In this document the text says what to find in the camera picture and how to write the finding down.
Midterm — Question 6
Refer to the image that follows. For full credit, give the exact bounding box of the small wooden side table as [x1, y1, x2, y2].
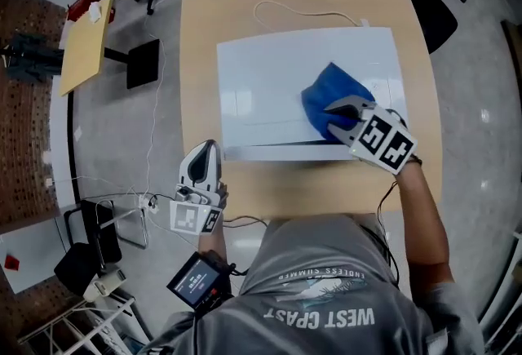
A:
[59, 0, 161, 97]

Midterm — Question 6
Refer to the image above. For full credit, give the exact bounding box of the blue cloth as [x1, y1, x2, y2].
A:
[300, 62, 376, 142]

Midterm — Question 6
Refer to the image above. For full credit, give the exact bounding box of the black wrist-mounted screen device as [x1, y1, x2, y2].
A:
[166, 251, 237, 310]

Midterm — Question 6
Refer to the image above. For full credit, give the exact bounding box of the white handheld device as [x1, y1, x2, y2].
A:
[82, 268, 127, 304]

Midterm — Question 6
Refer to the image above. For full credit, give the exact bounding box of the thin white floor cable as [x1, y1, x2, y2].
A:
[144, 34, 166, 199]

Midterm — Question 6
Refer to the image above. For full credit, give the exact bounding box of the white wire shelf rack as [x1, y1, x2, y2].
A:
[18, 295, 144, 355]

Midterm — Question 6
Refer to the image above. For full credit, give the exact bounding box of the white power strip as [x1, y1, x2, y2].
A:
[138, 193, 160, 212]

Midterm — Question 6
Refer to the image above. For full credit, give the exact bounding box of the person's left forearm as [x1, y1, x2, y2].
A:
[198, 229, 228, 261]

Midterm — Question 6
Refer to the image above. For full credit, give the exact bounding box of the white board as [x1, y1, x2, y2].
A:
[0, 218, 73, 295]

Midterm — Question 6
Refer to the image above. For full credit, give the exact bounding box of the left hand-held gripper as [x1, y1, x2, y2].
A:
[169, 140, 228, 236]

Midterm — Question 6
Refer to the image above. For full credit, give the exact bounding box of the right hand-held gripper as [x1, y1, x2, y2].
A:
[325, 95, 419, 175]

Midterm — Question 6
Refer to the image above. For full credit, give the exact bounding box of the person's right forearm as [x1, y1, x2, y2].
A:
[393, 163, 456, 286]

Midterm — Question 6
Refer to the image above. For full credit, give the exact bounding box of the person's grey printed t-shirt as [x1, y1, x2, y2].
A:
[138, 214, 486, 355]

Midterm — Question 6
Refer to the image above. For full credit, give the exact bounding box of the black cable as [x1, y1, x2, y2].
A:
[377, 180, 403, 290]
[222, 215, 268, 229]

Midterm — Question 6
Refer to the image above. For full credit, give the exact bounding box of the black metal-frame chair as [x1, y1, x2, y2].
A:
[53, 199, 148, 297]

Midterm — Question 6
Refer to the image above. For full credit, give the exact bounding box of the white printer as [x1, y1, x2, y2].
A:
[215, 26, 409, 162]

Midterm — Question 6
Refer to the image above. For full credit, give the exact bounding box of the red box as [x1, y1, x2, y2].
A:
[67, 0, 115, 24]

